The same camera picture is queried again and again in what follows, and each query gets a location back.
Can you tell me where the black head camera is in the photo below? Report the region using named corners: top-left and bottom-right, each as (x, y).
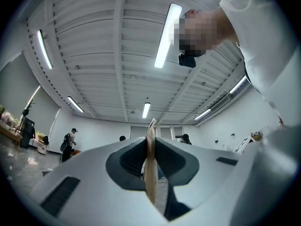
top-left (177, 53), bottom-right (197, 68)

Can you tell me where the green potted plant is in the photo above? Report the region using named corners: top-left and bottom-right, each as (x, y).
top-left (22, 99), bottom-right (36, 118)

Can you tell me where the black backpack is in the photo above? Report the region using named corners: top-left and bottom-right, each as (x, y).
top-left (60, 133), bottom-right (71, 152)

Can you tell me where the long ceiling light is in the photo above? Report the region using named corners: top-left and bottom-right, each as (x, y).
top-left (141, 102), bottom-right (151, 119)
top-left (193, 108), bottom-right (212, 121)
top-left (154, 2), bottom-right (183, 69)
top-left (229, 75), bottom-right (247, 94)
top-left (36, 29), bottom-right (54, 70)
top-left (67, 96), bottom-right (85, 113)

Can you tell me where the person's head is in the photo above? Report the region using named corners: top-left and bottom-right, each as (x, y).
top-left (174, 8), bottom-right (238, 57)

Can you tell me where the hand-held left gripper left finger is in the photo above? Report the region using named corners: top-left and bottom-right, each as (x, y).
top-left (30, 137), bottom-right (169, 226)

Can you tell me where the wooden table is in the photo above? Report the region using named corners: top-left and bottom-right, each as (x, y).
top-left (0, 121), bottom-right (24, 147)

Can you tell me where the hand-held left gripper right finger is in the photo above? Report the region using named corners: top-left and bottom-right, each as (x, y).
top-left (154, 137), bottom-right (253, 226)

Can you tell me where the wooden toothbrush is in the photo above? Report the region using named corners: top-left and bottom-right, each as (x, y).
top-left (143, 118), bottom-right (161, 207)

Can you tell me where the white air conditioner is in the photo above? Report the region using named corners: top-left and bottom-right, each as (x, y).
top-left (210, 95), bottom-right (233, 113)

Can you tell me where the white kiosk stand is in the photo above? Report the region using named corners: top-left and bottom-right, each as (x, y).
top-left (232, 136), bottom-right (255, 153)

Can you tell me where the white round robot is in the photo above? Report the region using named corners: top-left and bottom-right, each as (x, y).
top-left (36, 136), bottom-right (50, 155)

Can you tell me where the person's white shirt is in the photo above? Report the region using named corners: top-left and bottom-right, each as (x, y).
top-left (218, 0), bottom-right (301, 128)

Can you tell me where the black cabinet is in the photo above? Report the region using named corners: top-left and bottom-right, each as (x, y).
top-left (19, 116), bottom-right (36, 149)

